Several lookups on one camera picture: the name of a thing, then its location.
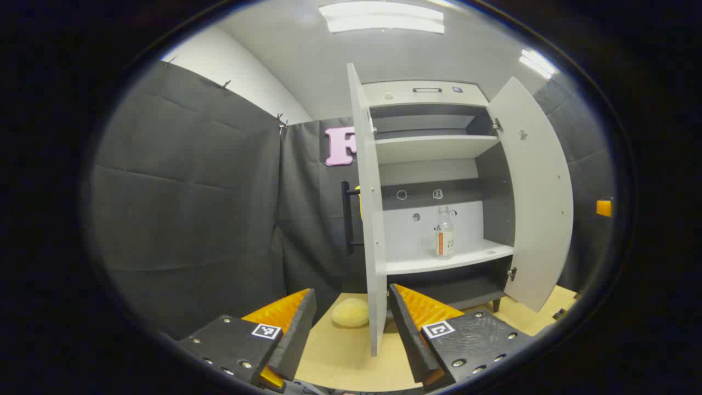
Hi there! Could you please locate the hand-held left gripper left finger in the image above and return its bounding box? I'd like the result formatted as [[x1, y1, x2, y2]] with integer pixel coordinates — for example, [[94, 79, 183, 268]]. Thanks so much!
[[175, 288, 318, 391]]

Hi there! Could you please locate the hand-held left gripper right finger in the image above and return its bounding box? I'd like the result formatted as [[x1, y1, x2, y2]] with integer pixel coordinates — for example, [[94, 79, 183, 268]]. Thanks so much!
[[388, 283, 535, 391]]

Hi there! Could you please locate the yellow fluffy round coaster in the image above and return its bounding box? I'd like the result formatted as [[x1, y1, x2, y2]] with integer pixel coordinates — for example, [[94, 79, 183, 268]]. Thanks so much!
[[331, 298, 370, 329]]

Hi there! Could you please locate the clear plastic bottle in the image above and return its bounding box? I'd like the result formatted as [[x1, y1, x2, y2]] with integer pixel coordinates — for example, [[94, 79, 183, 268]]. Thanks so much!
[[435, 206, 456, 259]]

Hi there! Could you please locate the grey white cabinet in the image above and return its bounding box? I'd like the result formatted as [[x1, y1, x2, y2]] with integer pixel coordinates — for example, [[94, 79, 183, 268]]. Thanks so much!
[[359, 80, 516, 313]]

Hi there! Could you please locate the black backdrop cloth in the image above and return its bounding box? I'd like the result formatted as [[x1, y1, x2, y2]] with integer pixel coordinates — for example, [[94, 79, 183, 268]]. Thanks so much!
[[90, 60, 616, 341]]

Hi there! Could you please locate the small ceiling light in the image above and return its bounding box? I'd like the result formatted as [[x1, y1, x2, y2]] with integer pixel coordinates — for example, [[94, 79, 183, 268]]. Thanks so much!
[[518, 49, 559, 80]]

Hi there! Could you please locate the large rectangular ceiling light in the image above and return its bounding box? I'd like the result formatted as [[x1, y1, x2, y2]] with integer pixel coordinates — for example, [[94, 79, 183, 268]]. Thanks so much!
[[318, 1, 446, 35]]

